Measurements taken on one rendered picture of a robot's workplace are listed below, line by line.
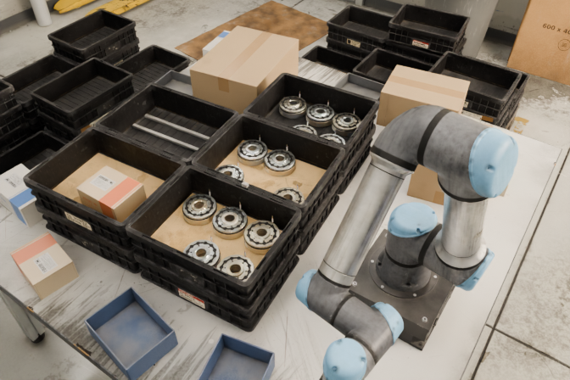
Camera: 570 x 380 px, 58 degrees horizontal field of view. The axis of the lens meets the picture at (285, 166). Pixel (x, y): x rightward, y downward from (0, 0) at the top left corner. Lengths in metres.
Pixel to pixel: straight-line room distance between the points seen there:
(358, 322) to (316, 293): 0.10
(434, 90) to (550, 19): 2.03
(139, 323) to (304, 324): 0.46
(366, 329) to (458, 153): 0.37
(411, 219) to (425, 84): 0.91
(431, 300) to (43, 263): 1.10
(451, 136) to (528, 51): 3.16
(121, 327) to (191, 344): 0.20
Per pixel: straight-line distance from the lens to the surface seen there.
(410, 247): 1.34
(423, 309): 1.46
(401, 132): 0.99
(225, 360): 1.47
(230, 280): 1.32
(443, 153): 0.96
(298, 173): 1.71
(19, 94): 3.21
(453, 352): 1.54
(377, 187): 1.02
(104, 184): 1.66
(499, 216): 1.90
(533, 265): 2.76
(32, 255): 1.72
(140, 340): 1.54
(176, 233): 1.57
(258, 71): 2.08
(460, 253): 1.25
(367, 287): 1.48
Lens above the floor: 2.00
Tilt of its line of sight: 42 degrees down
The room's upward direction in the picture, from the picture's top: straight up
